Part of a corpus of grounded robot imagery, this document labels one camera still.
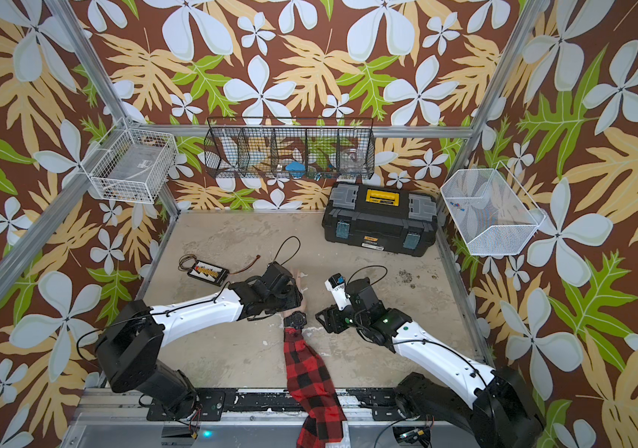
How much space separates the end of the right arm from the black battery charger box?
41cm

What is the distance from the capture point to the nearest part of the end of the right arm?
2.06 feet

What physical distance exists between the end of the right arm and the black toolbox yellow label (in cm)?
35

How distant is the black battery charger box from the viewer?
3.29ft

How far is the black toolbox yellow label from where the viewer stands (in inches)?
37.8

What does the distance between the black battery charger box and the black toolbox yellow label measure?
0.42 meters
